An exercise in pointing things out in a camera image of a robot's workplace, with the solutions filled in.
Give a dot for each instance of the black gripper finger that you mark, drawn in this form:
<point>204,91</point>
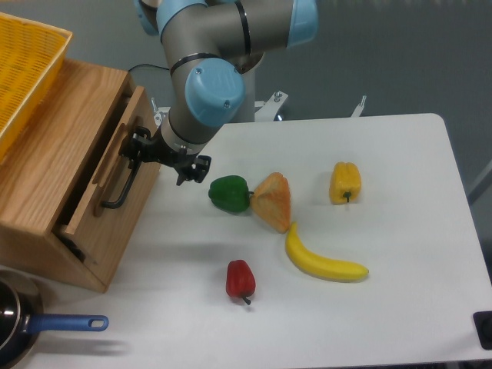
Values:
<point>193,168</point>
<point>134,147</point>

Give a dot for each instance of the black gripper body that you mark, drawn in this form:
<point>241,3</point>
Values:
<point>159,151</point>

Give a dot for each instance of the wooden top drawer black handle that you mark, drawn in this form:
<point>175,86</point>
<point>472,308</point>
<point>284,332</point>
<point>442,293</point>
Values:
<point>102,211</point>

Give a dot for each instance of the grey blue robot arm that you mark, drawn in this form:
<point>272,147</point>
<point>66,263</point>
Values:
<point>207,45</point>

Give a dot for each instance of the wooden drawer cabinet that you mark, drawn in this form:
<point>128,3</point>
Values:
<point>42,169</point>

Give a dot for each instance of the green bell pepper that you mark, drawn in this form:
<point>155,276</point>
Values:
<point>230,193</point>

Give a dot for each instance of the orange bread wedge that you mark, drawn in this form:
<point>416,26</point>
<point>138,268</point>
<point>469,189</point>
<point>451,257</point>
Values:
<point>271,202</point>

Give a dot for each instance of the red bell pepper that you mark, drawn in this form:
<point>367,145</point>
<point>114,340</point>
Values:
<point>240,281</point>

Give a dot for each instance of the yellow plastic basket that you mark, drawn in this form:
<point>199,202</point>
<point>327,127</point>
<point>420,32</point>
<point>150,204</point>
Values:
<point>32,54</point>

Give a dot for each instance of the yellow bell pepper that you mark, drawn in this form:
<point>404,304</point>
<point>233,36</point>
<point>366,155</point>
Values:
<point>345,183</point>

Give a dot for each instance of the yellow banana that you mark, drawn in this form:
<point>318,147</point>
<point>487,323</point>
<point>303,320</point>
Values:
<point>319,266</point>

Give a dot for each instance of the black corner object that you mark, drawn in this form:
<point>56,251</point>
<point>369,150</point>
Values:
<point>483,321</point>

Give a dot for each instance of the blue handled frying pan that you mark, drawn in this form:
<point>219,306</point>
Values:
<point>23,318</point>

